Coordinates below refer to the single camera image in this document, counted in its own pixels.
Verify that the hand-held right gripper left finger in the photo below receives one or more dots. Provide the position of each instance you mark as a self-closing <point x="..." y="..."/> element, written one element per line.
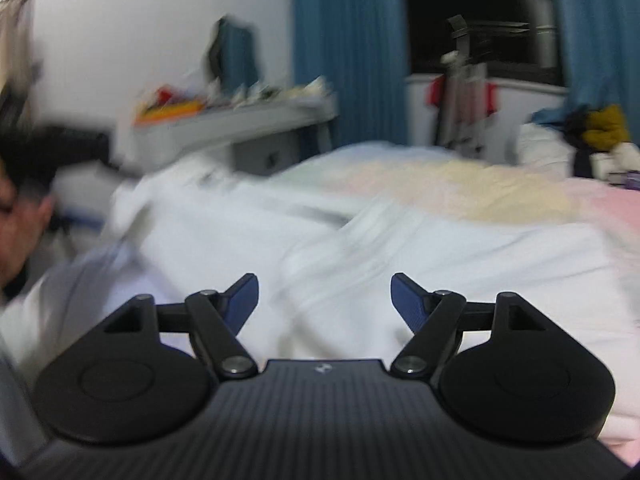
<point x="246" y="298"/>

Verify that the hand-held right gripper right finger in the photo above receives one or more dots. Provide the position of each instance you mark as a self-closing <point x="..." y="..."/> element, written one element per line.
<point x="406" y="298"/>

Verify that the pile of clothes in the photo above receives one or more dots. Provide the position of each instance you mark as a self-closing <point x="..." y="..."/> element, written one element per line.
<point x="550" y="145"/>

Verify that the person's left hand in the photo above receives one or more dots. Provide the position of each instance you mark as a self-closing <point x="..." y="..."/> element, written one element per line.
<point x="20" y="232"/>

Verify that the orange and yellow desk clutter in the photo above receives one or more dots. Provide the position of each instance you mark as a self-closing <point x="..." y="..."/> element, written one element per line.
<point x="167" y="107"/>

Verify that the beige hanging cloth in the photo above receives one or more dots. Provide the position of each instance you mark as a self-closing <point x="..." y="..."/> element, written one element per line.
<point x="17" y="40"/>

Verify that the grey desk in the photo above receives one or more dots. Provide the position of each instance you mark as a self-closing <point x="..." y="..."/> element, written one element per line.
<point x="225" y="125"/>

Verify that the dark teal hanging bag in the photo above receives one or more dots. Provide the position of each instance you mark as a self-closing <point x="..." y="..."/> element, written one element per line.
<point x="235" y="55"/>

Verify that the black folding stand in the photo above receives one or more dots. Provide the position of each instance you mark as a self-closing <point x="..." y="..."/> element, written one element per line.
<point x="467" y="95"/>

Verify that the blue curtain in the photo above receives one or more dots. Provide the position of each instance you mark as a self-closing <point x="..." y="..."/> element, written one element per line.
<point x="350" y="50"/>
<point x="597" y="30"/>

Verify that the yellow cloth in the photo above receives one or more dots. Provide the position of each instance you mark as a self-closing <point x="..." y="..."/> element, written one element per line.
<point x="606" y="127"/>

